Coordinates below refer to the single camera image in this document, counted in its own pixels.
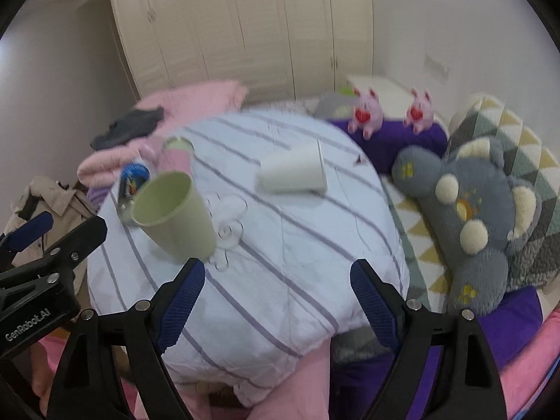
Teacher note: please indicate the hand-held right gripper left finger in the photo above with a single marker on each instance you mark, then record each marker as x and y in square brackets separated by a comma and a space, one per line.
[183, 304]

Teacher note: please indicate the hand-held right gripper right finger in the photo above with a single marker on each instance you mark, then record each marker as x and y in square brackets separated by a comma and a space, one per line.
[372, 304]

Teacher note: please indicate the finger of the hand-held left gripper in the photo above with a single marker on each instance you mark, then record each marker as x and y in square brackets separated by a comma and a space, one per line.
[30, 229]
[83, 236]

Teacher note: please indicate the white cup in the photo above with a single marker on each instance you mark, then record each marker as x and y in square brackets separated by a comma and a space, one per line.
[293, 170]

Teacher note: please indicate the light green cup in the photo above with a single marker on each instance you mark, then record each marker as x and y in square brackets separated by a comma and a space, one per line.
[175, 214]

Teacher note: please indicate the clear glass cup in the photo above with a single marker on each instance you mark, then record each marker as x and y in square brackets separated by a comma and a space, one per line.
[229, 218]

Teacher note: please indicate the pink cup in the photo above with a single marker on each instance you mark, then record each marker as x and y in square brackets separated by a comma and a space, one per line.
[175, 157]

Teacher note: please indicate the beige jacket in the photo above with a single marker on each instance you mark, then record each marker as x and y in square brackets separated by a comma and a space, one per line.
[57, 201]

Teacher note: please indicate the blue can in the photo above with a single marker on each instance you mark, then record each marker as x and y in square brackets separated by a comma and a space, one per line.
[131, 183]

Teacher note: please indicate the white striped quilt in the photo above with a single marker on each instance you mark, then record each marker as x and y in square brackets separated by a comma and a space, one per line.
[280, 271]

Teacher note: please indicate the dark grey cloth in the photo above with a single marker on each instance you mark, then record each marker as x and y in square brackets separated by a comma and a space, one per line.
[127, 127]

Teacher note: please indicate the grey bear plush toy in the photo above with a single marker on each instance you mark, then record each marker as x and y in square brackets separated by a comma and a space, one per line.
[472, 210]

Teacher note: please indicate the purple cloth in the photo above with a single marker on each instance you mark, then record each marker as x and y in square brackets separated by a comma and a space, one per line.
[512, 323]

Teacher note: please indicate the purple pillow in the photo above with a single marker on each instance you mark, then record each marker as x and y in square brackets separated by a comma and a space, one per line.
[393, 142]

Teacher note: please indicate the pink bed sheet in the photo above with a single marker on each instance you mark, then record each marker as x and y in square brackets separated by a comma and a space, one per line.
[525, 385]

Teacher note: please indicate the pink blanket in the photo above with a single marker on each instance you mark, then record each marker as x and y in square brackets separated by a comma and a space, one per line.
[192, 96]

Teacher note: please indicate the pink pig plush toy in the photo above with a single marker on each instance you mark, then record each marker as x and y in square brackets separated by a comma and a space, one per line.
[365, 111]
[419, 111]

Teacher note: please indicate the grey and green plush toy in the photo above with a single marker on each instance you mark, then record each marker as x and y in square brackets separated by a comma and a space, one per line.
[334, 105]

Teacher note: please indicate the cream wardrobe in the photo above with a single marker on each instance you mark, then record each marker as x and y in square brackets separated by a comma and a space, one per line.
[245, 26]

